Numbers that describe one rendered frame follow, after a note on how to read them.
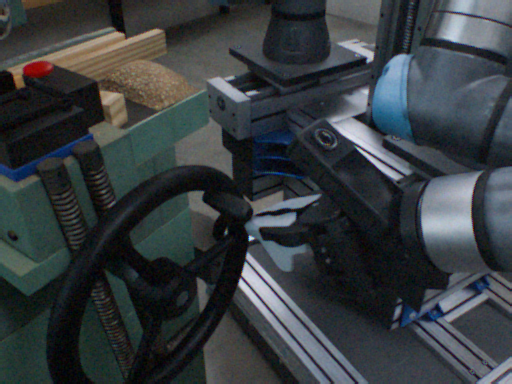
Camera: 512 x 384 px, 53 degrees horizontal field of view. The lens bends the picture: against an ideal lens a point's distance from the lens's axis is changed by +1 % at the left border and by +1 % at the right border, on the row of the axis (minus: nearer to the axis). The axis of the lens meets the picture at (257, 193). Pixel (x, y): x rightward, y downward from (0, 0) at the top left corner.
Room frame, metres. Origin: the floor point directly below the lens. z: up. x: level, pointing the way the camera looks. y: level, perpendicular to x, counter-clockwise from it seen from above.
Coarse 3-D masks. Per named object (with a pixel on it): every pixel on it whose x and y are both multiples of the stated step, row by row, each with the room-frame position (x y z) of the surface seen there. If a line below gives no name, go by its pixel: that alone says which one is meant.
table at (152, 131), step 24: (192, 96) 0.70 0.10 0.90; (144, 120) 0.62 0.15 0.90; (168, 120) 0.65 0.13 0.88; (192, 120) 0.69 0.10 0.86; (144, 144) 0.61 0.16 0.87; (168, 144) 0.65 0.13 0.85; (0, 240) 0.41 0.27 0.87; (0, 264) 0.37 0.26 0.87; (24, 264) 0.37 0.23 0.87; (48, 264) 0.38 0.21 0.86; (24, 288) 0.35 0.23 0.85
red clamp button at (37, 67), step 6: (24, 66) 0.50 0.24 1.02; (30, 66) 0.50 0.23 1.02; (36, 66) 0.50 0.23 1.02; (42, 66) 0.50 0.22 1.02; (48, 66) 0.50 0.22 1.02; (24, 72) 0.50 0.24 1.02; (30, 72) 0.49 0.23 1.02; (36, 72) 0.49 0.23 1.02; (42, 72) 0.49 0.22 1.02; (48, 72) 0.50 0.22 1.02
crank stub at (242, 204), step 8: (208, 192) 0.43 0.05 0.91; (216, 192) 0.43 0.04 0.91; (224, 192) 0.43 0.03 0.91; (208, 200) 0.43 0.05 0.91; (216, 200) 0.42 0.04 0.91; (224, 200) 0.42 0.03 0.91; (232, 200) 0.41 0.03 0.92; (240, 200) 0.41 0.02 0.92; (216, 208) 0.42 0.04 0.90; (224, 208) 0.41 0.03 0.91; (232, 208) 0.41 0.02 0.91; (240, 208) 0.40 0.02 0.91; (248, 208) 0.41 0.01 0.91; (232, 216) 0.40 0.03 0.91; (240, 216) 0.40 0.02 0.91; (248, 216) 0.40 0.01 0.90
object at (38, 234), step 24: (120, 144) 0.47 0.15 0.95; (72, 168) 0.42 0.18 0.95; (120, 168) 0.46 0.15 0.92; (0, 192) 0.38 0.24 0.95; (24, 192) 0.38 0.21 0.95; (120, 192) 0.46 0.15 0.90; (0, 216) 0.40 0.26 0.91; (24, 216) 0.37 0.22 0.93; (48, 216) 0.39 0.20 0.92; (96, 216) 0.43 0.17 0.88; (24, 240) 0.38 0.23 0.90; (48, 240) 0.38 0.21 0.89
